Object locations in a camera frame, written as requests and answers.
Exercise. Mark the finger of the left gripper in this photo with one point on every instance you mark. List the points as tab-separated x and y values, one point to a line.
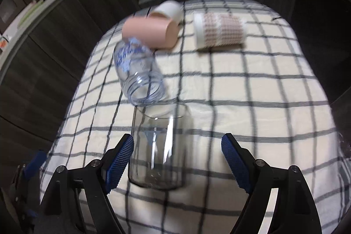
25	188

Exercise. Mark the clear blue-print plastic jar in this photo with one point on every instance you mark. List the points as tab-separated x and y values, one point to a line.
140	78

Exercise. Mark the clear square glass cup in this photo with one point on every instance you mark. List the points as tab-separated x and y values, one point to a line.
162	140

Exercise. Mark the brown checked paper cup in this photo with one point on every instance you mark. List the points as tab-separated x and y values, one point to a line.
213	30

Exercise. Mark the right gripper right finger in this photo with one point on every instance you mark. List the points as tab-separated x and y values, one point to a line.
295	210

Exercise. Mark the white grid-pattern tablecloth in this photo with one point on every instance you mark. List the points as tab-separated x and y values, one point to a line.
267	96

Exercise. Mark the pink cup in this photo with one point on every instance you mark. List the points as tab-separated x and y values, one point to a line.
154	32

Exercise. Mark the white cup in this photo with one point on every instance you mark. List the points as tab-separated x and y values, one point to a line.
171	10

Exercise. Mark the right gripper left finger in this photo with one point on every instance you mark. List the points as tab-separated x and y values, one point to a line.
60	209

